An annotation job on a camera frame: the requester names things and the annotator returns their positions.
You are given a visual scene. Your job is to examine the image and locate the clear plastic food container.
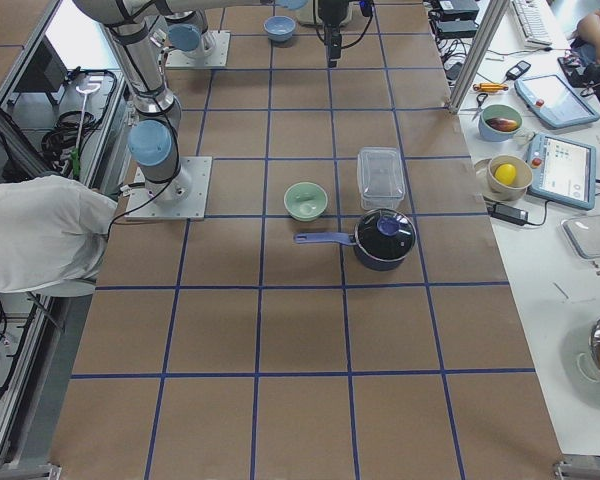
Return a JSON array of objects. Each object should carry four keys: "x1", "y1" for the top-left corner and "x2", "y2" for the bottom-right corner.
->
[{"x1": 357, "y1": 147, "x2": 405, "y2": 210}]

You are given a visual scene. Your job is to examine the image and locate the black handheld device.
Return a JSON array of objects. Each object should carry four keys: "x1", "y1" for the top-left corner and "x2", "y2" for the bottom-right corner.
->
[{"x1": 505, "y1": 60, "x2": 531, "y2": 81}]

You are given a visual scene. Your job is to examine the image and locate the far teach pendant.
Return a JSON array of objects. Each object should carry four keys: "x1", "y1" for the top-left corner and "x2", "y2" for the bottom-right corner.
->
[{"x1": 514, "y1": 74, "x2": 600, "y2": 129}]

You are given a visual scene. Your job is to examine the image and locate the glass pot lid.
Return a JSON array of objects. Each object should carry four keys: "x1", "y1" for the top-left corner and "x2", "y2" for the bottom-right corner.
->
[{"x1": 354, "y1": 209, "x2": 416, "y2": 270}]

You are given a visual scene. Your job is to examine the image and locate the yellow lemon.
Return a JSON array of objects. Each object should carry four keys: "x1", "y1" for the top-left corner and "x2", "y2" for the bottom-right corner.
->
[{"x1": 493, "y1": 163, "x2": 517, "y2": 186}]

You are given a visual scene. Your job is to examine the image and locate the aluminium frame post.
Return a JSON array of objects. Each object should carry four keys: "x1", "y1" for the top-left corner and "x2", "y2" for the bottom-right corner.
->
[{"x1": 447, "y1": 0, "x2": 509, "y2": 114}]

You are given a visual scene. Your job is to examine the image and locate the scissors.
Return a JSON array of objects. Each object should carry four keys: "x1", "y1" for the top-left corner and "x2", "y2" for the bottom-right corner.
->
[{"x1": 473, "y1": 92, "x2": 489, "y2": 119}]

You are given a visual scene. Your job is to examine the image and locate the white ring stick tool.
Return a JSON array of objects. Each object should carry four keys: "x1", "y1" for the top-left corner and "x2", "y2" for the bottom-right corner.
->
[{"x1": 70, "y1": 81, "x2": 101, "y2": 180}]

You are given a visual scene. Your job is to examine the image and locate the near teach pendant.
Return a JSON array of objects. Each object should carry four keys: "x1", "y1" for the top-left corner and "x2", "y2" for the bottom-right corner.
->
[{"x1": 526, "y1": 133, "x2": 597, "y2": 211}]

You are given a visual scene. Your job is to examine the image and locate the green bowl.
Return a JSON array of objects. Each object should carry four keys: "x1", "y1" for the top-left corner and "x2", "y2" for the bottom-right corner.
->
[{"x1": 283, "y1": 182, "x2": 328, "y2": 222}]

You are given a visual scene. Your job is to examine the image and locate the dark blue saucepan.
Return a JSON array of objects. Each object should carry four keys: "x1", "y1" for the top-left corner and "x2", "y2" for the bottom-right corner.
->
[{"x1": 294, "y1": 208, "x2": 416, "y2": 271}]

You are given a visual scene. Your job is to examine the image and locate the eggplant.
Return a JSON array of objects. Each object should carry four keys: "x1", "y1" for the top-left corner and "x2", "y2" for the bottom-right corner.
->
[{"x1": 485, "y1": 117, "x2": 519, "y2": 132}]

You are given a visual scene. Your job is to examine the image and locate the blue bowl with eggplant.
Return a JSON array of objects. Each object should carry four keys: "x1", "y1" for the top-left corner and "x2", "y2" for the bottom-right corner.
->
[{"x1": 478, "y1": 104, "x2": 522, "y2": 142}]

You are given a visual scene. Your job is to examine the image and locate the white keyboard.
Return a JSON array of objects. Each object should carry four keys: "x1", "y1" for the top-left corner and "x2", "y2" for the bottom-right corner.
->
[{"x1": 509, "y1": 0, "x2": 552, "y2": 47}]

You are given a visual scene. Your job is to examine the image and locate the orange handled tool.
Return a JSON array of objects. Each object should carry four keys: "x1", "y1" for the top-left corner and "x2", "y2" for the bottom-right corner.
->
[{"x1": 472, "y1": 82, "x2": 509, "y2": 93}]

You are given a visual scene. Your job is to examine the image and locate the beige bowl with lemon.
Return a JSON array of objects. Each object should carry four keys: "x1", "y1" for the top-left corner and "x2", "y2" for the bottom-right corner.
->
[{"x1": 486, "y1": 155, "x2": 533, "y2": 201}]

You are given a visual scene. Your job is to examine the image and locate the person in white shirt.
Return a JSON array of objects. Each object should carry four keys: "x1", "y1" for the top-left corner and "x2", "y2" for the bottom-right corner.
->
[{"x1": 0, "y1": 175, "x2": 117, "y2": 293}]

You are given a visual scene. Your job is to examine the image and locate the teach pendant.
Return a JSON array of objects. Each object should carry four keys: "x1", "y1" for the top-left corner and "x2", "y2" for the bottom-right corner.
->
[
  {"x1": 514, "y1": 74, "x2": 600, "y2": 129},
  {"x1": 526, "y1": 133, "x2": 597, "y2": 211}
]

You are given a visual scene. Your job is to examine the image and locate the black power supply box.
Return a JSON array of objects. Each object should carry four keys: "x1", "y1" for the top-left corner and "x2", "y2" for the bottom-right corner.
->
[{"x1": 438, "y1": 0, "x2": 479, "y2": 18}]

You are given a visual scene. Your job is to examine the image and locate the black power adapter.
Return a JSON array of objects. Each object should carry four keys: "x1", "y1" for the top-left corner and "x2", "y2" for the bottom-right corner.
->
[{"x1": 487, "y1": 203, "x2": 528, "y2": 226}]

